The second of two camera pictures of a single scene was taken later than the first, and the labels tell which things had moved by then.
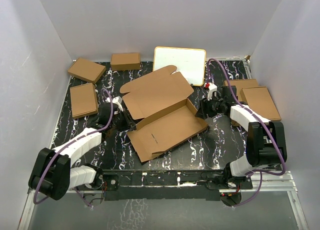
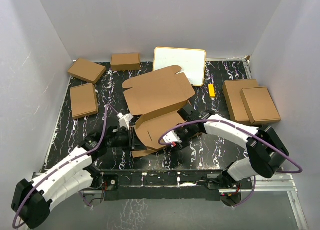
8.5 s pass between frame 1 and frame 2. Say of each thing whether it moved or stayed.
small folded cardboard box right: stayed
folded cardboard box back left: stayed
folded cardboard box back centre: stayed
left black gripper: moved
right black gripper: moved
